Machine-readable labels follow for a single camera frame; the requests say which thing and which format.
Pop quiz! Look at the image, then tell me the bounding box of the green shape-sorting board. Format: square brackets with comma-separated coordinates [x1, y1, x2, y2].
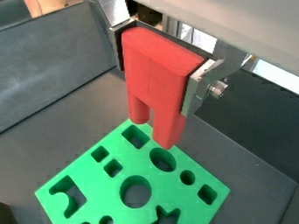
[34, 121, 229, 224]

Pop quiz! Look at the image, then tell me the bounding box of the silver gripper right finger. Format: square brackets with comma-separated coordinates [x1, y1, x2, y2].
[181, 40, 248, 117]

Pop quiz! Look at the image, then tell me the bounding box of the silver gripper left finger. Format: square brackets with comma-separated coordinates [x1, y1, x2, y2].
[96, 0, 133, 71]

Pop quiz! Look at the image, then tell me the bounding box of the red square-circle peg object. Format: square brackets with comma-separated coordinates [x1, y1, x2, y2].
[121, 27, 204, 149]

